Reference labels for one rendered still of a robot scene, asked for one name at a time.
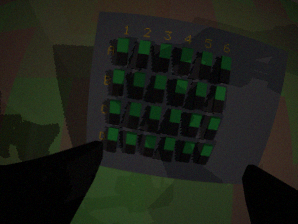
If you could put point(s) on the grey switch panel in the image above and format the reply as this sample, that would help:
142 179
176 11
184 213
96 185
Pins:
181 100

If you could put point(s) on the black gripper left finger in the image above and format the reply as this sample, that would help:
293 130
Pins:
48 190

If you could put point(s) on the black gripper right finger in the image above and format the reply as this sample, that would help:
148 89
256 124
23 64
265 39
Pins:
268 200

